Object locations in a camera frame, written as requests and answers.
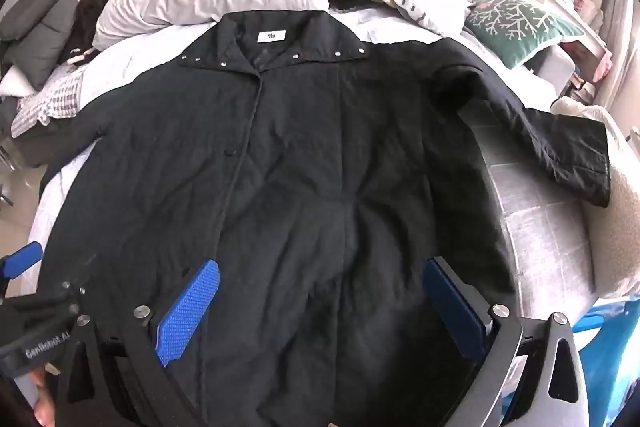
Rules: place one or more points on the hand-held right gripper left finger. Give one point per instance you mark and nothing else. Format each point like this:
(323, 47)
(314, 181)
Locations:
(186, 314)

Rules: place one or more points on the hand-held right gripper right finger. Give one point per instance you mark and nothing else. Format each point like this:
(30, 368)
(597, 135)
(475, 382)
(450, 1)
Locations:
(450, 307)

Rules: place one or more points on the blue fabric bag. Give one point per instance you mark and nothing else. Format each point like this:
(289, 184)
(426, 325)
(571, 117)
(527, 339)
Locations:
(610, 342)

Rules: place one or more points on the dark brown garment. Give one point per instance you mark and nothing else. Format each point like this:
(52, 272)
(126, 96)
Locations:
(97, 2)

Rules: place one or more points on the grey padded jacket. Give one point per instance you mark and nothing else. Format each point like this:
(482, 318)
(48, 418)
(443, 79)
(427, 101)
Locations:
(40, 27)

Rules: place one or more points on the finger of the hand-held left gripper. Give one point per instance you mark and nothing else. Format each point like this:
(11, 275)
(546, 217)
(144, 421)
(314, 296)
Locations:
(21, 257)

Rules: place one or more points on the teal green cloth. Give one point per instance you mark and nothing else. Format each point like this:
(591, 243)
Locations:
(515, 24)

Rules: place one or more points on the checkered cloth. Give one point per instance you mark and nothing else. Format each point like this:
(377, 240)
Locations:
(50, 99)

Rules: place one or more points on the black quilted coat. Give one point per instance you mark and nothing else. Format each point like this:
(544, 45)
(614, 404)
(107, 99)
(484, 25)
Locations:
(310, 167)

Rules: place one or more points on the white desk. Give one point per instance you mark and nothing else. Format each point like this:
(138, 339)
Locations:
(570, 2)

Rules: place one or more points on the white fluffy blanket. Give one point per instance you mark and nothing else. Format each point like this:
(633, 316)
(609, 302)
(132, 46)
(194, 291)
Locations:
(622, 167)

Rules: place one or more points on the person's left hand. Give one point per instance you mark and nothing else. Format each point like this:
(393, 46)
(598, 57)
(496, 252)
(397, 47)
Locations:
(44, 402)

